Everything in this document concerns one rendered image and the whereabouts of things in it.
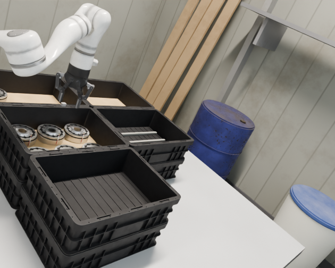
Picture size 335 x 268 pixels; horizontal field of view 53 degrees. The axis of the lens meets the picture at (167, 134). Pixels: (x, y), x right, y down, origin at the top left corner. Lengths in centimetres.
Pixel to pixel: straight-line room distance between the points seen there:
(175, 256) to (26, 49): 83
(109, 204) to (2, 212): 33
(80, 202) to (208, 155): 182
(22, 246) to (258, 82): 256
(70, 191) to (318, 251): 190
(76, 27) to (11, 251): 67
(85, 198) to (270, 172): 229
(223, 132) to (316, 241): 101
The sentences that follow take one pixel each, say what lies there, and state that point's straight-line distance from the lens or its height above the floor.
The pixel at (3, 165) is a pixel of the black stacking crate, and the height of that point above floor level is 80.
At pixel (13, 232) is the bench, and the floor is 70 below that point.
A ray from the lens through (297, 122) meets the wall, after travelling 304.
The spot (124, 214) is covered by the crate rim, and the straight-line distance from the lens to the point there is 95.
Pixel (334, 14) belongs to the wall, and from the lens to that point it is 306.
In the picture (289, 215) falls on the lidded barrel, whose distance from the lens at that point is 255.
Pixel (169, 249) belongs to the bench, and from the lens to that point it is 127.
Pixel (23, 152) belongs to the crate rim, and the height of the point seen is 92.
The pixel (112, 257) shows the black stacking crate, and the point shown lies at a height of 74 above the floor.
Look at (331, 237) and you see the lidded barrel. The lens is 255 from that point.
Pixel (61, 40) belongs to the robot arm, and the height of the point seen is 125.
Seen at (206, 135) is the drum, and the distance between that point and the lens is 274.
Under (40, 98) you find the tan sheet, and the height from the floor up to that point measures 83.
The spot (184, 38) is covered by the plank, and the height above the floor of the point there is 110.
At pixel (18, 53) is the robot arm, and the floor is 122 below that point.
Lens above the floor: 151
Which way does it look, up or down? 23 degrees down
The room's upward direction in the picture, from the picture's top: 25 degrees clockwise
